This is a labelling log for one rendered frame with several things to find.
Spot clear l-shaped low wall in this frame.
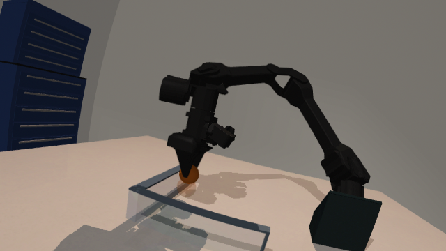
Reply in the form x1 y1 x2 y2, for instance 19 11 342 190
126 172 267 251

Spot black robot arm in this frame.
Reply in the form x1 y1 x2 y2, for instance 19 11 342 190
159 62 370 198

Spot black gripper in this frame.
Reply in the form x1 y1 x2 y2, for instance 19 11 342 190
167 107 217 178

